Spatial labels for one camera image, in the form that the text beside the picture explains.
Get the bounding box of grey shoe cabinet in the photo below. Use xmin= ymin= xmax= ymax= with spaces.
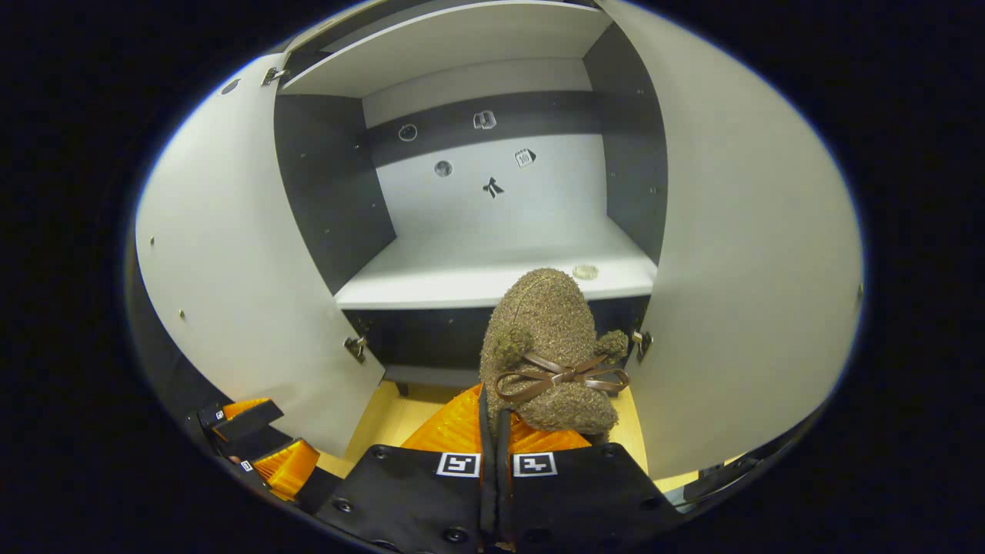
xmin=273 ymin=0 xmax=669 ymax=389

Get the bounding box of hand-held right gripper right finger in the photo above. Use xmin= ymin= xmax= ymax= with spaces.
xmin=492 ymin=408 xmax=682 ymax=554

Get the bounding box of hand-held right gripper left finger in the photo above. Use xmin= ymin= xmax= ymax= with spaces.
xmin=314 ymin=383 xmax=493 ymax=554

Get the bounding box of grey shoe cabinet door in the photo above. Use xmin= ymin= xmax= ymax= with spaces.
xmin=596 ymin=0 xmax=864 ymax=482
xmin=135 ymin=52 xmax=386 ymax=459

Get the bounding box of grey cabinet shelf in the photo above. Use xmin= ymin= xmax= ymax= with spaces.
xmin=335 ymin=223 xmax=659 ymax=311
xmin=279 ymin=0 xmax=615 ymax=98

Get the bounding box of brown fuzzy shoe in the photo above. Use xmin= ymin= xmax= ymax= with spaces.
xmin=479 ymin=268 xmax=630 ymax=443

